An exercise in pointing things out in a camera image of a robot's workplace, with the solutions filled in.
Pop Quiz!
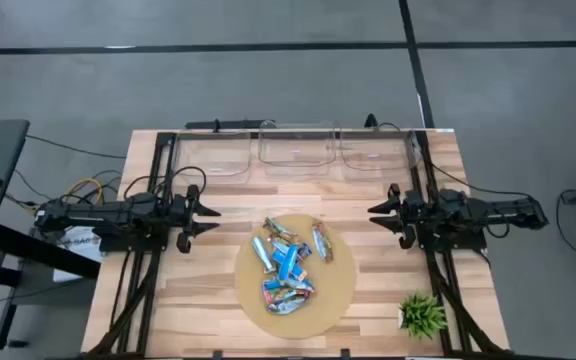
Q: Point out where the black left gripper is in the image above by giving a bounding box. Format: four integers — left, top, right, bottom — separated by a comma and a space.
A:
170, 183, 222, 255

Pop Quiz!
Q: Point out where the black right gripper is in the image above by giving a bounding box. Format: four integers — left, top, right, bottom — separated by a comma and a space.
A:
366, 182, 427, 251

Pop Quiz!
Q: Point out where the red green granola bar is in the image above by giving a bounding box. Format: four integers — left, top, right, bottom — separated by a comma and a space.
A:
262, 287, 312, 306

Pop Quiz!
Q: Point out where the silver blue granola bar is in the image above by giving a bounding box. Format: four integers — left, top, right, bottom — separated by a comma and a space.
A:
251, 235, 277, 275

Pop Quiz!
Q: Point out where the green brown granola bar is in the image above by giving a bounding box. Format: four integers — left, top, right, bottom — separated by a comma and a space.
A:
261, 216, 298, 240

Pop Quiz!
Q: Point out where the clear plastic bin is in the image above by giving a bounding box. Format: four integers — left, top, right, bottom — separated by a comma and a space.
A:
338, 128, 419, 180
172, 130, 253, 185
257, 119, 338, 177

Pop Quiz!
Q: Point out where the black mounting bar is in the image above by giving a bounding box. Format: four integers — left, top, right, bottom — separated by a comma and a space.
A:
184, 118, 269, 131

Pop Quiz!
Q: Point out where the round woven tan placemat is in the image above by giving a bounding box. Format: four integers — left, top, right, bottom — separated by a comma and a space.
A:
233, 213, 358, 340

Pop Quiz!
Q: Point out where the small green potted plant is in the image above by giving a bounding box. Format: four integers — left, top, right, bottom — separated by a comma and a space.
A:
397, 291, 448, 341

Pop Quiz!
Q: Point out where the white printed paper sheet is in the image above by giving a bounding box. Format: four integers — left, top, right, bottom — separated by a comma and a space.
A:
51, 225, 104, 284

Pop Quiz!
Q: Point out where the black aluminium extrusion frame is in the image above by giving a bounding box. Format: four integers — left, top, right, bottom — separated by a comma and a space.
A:
85, 130, 179, 359
407, 129, 514, 359

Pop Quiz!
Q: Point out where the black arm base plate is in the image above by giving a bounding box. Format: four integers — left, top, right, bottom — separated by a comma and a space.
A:
416, 227, 489, 254
98, 230, 169, 254

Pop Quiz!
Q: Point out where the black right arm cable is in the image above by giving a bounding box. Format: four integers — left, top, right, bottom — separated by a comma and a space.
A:
430, 163, 534, 199

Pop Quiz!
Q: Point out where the yellow cable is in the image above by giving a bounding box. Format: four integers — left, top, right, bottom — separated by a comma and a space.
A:
62, 177, 105, 206

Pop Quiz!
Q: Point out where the black desk leg frame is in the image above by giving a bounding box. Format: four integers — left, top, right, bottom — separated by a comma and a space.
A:
0, 222, 102, 351

